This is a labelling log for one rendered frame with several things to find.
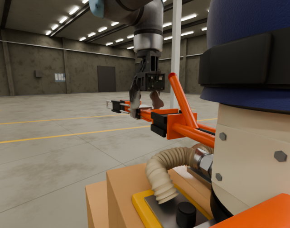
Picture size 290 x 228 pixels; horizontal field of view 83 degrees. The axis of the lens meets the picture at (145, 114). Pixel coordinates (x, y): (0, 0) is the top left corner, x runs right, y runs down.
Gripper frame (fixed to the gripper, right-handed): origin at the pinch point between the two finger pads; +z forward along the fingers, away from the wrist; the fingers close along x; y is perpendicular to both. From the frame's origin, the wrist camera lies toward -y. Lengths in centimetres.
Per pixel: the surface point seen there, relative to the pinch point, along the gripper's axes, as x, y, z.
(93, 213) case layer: -17, -23, 53
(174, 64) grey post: 171, -234, -48
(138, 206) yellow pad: -13.8, 28.2, 10.5
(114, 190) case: -15.9, 19.2, 12.6
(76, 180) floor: -24, -148, 107
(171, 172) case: -0.5, 18.0, 12.5
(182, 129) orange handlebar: -2.4, 24.4, -1.0
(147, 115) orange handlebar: -2.5, 7.1, -1.0
